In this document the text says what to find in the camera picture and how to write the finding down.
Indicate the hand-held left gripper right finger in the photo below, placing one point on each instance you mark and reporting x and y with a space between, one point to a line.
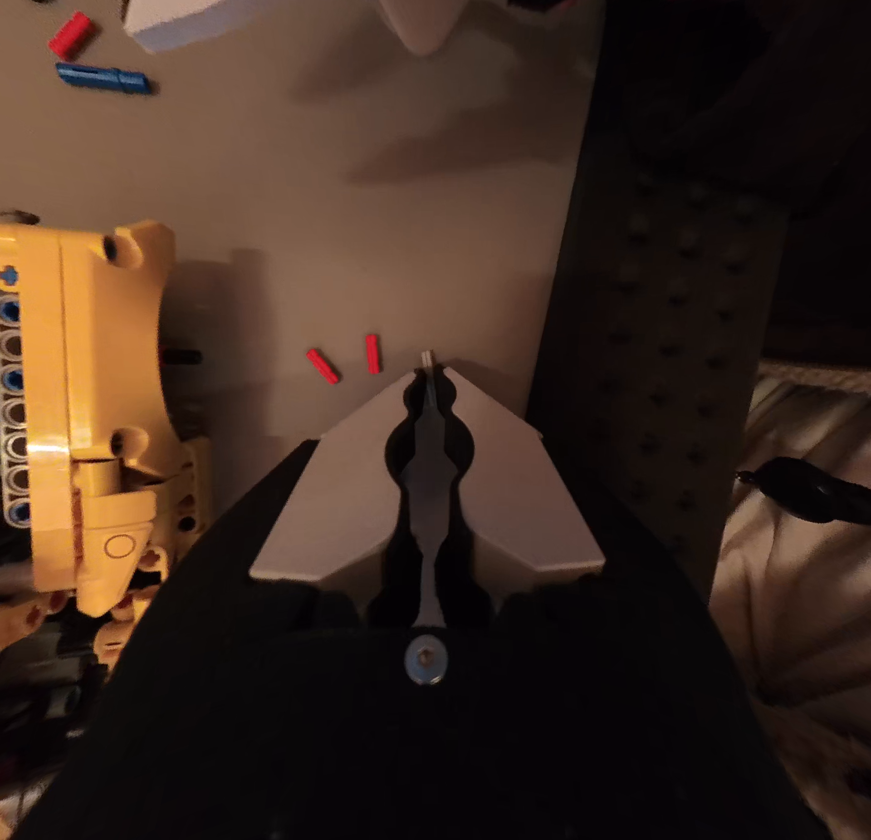
531 506

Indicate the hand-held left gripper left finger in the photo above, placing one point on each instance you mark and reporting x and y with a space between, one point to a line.
326 506

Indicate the red pin brick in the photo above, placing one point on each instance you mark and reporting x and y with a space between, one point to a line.
373 355
323 366
70 35

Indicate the light grey axle pin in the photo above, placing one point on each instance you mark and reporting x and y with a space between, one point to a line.
427 358

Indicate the yellow brick car model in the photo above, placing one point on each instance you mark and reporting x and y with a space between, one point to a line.
88 377

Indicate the grey desk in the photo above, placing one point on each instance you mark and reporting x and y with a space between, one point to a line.
272 207

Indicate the blue long pin brick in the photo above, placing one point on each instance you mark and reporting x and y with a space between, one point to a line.
102 77

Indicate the black perforated mat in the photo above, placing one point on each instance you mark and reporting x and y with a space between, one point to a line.
653 377

